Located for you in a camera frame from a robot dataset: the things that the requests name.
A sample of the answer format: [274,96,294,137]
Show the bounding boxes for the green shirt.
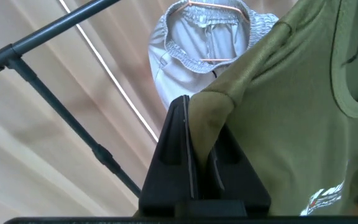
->
[187,0,358,217]

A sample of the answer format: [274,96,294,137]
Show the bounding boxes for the pink clothes hanger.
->
[170,0,250,63]

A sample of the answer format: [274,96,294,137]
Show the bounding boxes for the beige curtain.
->
[0,0,300,218]

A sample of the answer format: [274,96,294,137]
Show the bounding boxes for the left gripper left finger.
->
[139,95,200,218]

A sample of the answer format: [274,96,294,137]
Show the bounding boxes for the pale grey shorts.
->
[147,0,280,110]

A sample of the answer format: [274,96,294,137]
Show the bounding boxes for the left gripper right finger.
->
[201,123,272,218]

